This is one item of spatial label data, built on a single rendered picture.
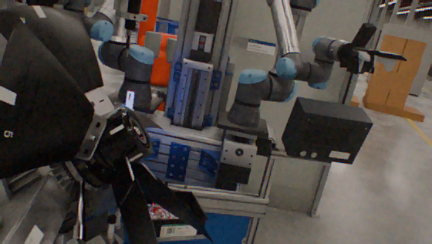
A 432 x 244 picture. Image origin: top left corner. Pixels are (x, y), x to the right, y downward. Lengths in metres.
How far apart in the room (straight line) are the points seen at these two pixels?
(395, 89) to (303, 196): 6.02
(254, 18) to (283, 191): 1.40
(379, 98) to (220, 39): 7.39
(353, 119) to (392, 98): 7.65
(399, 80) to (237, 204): 7.75
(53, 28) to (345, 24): 2.33
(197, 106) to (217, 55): 0.25
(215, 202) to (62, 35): 0.81
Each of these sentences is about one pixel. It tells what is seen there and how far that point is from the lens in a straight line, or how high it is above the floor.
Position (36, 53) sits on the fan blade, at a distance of 0.62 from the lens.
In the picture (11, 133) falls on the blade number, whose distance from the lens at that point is 0.58.
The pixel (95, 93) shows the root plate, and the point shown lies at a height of 1.28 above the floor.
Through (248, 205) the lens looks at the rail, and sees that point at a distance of 1.45.
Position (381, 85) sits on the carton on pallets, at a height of 0.54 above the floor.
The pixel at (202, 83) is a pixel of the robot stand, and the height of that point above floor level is 1.16.
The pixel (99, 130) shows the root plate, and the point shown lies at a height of 1.23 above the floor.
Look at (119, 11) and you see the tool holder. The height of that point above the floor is 1.45.
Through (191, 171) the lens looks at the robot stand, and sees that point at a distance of 1.72.
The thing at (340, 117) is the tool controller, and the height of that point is 1.23.
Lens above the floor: 1.51
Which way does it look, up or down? 17 degrees down
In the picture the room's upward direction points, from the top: 12 degrees clockwise
